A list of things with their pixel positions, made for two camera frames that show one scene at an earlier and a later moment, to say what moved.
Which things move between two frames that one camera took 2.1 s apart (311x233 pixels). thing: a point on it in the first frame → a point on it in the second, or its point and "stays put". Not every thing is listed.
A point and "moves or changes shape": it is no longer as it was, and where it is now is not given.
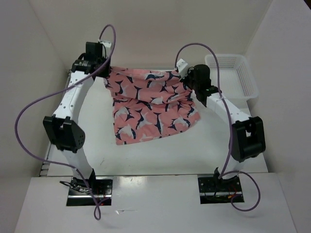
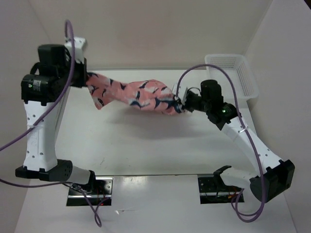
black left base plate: x=103 y=191 stays put
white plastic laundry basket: x=236 y=77 stays put
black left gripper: x=106 y=74 → x=83 y=67
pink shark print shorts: x=148 y=104 moves or changes shape
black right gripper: x=191 y=71 → x=185 y=106
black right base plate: x=213 y=191 stays put
